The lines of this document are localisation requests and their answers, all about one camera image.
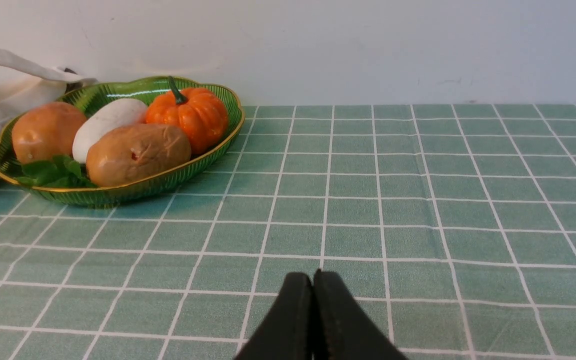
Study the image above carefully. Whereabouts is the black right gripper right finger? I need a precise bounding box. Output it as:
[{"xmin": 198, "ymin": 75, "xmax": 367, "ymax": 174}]
[{"xmin": 313, "ymin": 269, "xmax": 406, "ymax": 360}]

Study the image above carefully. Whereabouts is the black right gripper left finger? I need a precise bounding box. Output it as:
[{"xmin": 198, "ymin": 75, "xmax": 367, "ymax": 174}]
[{"xmin": 235, "ymin": 272, "xmax": 313, "ymax": 360}]

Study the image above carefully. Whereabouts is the green checkered tablecloth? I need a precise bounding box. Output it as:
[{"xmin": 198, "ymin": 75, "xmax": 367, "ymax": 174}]
[{"xmin": 0, "ymin": 104, "xmax": 576, "ymax": 360}]

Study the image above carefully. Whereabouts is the orange mini pumpkin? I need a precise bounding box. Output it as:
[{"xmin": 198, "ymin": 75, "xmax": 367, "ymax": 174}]
[{"xmin": 145, "ymin": 76, "xmax": 229, "ymax": 156}]

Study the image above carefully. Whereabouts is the brown potato front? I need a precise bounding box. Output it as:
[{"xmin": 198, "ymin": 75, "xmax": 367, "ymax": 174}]
[{"xmin": 86, "ymin": 123, "xmax": 192, "ymax": 187}]

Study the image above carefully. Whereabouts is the brown potato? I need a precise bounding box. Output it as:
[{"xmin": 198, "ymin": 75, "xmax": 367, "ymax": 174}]
[
  {"xmin": 86, "ymin": 123, "xmax": 192, "ymax": 187},
  {"xmin": 11, "ymin": 101, "xmax": 87, "ymax": 165}
]

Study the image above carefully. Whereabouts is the white radish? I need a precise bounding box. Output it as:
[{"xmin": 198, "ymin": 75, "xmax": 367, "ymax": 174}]
[{"xmin": 71, "ymin": 98, "xmax": 147, "ymax": 164}]

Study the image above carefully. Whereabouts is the dark green leafy vegetable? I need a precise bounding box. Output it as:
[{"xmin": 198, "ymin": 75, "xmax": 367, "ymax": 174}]
[{"xmin": 15, "ymin": 155, "xmax": 98, "ymax": 189}]

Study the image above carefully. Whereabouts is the green glass leaf-shaped plate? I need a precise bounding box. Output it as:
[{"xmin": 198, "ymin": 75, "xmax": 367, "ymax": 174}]
[{"xmin": 0, "ymin": 76, "xmax": 245, "ymax": 207}]

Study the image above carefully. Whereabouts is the brown potato left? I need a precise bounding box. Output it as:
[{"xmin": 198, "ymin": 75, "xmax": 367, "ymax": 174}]
[{"xmin": 11, "ymin": 101, "xmax": 87, "ymax": 165}]

